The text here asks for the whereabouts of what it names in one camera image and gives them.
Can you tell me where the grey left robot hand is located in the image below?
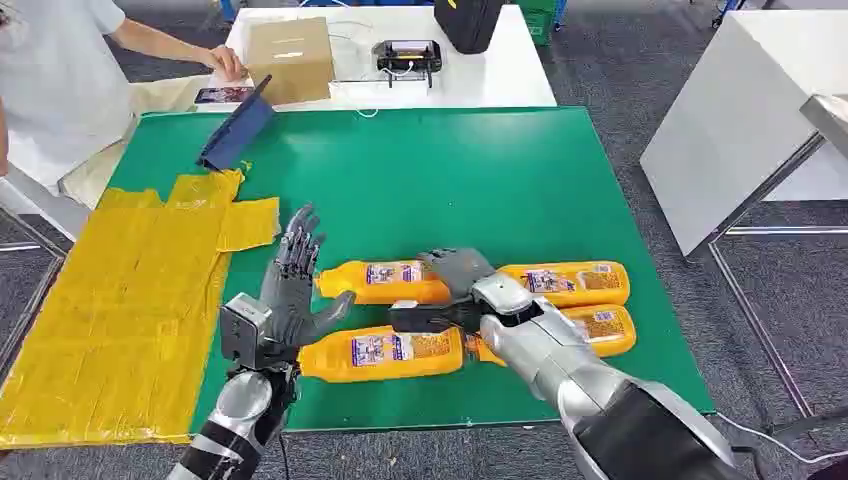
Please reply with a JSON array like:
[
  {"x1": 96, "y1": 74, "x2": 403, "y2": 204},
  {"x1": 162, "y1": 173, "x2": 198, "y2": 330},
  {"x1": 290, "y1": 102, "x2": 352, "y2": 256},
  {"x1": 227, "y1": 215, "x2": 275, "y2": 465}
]
[{"x1": 259, "y1": 203, "x2": 358, "y2": 350}]

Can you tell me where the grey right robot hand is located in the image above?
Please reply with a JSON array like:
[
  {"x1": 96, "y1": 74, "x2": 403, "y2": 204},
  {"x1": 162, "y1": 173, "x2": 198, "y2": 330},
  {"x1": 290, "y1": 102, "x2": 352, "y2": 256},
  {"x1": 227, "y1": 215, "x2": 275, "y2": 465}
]
[{"x1": 418, "y1": 247, "x2": 497, "y2": 303}]

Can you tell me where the person's left hand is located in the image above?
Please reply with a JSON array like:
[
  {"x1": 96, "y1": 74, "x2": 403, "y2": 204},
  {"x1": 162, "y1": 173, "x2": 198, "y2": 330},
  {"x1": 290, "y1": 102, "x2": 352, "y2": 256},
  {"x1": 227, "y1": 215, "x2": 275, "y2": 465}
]
[{"x1": 201, "y1": 44, "x2": 250, "y2": 83}]

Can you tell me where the orange drink bottle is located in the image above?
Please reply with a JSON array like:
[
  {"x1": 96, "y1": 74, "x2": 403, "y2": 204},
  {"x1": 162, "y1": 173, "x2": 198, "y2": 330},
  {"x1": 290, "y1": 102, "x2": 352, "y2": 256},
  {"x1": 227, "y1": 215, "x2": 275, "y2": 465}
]
[
  {"x1": 313, "y1": 259, "x2": 453, "y2": 307},
  {"x1": 297, "y1": 325, "x2": 466, "y2": 385},
  {"x1": 474, "y1": 303, "x2": 638, "y2": 367},
  {"x1": 496, "y1": 260, "x2": 631, "y2": 310}
]

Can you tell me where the smartphone with lit screen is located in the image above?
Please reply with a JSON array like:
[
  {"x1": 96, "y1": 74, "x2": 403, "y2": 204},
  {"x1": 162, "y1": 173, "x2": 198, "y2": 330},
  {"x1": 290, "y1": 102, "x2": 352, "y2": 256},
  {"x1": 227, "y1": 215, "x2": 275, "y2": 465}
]
[{"x1": 193, "y1": 85, "x2": 257, "y2": 106}]

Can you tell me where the brown cardboard box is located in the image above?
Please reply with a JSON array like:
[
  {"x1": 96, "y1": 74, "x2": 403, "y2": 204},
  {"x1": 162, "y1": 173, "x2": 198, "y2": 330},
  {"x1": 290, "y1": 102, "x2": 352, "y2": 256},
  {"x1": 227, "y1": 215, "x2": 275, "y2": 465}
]
[{"x1": 245, "y1": 16, "x2": 337, "y2": 107}]

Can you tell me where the blue tablet case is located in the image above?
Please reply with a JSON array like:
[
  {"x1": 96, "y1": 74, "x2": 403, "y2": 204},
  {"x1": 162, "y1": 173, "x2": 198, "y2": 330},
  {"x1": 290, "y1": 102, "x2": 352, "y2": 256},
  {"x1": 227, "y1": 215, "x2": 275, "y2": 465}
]
[{"x1": 195, "y1": 74, "x2": 277, "y2": 173}]

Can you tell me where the green table mat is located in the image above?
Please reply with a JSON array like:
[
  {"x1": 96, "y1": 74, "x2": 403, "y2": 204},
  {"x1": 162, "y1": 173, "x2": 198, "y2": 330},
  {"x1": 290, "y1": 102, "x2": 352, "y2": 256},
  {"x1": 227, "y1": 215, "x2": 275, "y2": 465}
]
[{"x1": 107, "y1": 105, "x2": 717, "y2": 436}]

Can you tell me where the person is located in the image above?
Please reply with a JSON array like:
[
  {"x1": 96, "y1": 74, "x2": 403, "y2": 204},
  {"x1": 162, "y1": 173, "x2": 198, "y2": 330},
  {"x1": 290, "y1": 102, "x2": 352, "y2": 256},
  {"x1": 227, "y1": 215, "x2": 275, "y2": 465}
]
[{"x1": 0, "y1": 0, "x2": 134, "y2": 195}]

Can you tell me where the beige cloth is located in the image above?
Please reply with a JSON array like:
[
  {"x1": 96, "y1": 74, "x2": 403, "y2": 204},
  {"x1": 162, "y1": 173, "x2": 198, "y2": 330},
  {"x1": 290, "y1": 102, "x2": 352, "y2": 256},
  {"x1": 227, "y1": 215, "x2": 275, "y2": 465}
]
[{"x1": 58, "y1": 73, "x2": 215, "y2": 211}]

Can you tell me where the yellow plastic sheet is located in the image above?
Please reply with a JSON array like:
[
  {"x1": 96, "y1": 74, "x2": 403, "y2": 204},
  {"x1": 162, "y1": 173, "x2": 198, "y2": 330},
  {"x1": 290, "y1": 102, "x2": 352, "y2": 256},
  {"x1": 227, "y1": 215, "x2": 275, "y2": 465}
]
[{"x1": 0, "y1": 168, "x2": 283, "y2": 451}]

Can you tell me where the black handheld controller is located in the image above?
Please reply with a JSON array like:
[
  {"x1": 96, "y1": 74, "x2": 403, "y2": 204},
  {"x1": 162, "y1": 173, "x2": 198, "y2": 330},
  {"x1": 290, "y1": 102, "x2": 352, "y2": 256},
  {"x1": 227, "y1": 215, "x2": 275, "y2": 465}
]
[{"x1": 370, "y1": 38, "x2": 444, "y2": 89}]

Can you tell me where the black bag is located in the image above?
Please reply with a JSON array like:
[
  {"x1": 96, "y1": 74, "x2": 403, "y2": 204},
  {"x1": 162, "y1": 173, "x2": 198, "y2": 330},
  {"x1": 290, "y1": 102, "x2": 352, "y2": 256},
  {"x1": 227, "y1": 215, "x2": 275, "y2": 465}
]
[{"x1": 433, "y1": 0, "x2": 505, "y2": 56}]

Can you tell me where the green crate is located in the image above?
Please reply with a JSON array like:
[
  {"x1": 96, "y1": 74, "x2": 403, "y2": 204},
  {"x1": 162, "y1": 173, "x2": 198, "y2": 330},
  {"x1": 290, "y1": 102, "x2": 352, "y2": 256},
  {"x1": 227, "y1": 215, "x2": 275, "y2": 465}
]
[{"x1": 515, "y1": 0, "x2": 566, "y2": 47}]

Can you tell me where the large white tilted table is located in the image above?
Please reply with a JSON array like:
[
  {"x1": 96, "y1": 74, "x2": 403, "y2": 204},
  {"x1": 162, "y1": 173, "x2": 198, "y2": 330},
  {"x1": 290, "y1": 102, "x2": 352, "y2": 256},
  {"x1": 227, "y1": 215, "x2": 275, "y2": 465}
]
[{"x1": 638, "y1": 9, "x2": 848, "y2": 259}]

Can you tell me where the black stand leg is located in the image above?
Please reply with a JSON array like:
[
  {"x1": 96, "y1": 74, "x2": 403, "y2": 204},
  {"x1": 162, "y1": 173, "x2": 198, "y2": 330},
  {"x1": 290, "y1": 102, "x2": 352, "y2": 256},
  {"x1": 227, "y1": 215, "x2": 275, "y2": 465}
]
[{"x1": 731, "y1": 405, "x2": 848, "y2": 480}]

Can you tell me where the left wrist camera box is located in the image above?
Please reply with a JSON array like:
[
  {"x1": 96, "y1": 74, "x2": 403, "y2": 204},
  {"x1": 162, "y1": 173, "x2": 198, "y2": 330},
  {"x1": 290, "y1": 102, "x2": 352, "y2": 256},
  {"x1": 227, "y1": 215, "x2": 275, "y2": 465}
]
[{"x1": 219, "y1": 292, "x2": 274, "y2": 372}]

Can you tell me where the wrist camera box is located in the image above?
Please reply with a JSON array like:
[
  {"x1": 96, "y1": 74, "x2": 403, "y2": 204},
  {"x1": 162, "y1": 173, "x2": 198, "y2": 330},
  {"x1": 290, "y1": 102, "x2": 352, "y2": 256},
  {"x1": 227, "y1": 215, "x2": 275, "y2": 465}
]
[
  {"x1": 219, "y1": 292, "x2": 274, "y2": 372},
  {"x1": 388, "y1": 300, "x2": 480, "y2": 335}
]

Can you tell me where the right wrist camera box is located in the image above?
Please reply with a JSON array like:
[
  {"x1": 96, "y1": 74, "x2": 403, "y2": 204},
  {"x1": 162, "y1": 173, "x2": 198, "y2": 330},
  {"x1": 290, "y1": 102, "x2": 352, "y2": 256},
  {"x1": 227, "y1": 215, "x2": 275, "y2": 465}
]
[{"x1": 388, "y1": 300, "x2": 480, "y2": 335}]

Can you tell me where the white cable on table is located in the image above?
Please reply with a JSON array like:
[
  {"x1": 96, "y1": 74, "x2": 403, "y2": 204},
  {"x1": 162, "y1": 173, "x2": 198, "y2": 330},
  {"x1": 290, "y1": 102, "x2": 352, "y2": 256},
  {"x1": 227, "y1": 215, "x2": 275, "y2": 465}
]
[{"x1": 327, "y1": 18, "x2": 440, "y2": 120}]

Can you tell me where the metal floor frame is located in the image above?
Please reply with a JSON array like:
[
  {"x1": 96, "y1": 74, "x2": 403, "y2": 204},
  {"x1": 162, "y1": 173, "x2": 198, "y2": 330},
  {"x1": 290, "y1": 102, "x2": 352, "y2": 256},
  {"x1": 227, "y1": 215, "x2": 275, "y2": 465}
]
[{"x1": 688, "y1": 132, "x2": 848, "y2": 420}]

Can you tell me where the white cable on floor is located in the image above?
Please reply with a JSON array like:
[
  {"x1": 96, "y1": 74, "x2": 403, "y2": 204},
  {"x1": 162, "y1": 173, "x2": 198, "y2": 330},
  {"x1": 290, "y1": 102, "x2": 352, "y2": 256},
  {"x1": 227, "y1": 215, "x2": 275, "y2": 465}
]
[{"x1": 714, "y1": 410, "x2": 848, "y2": 466}]

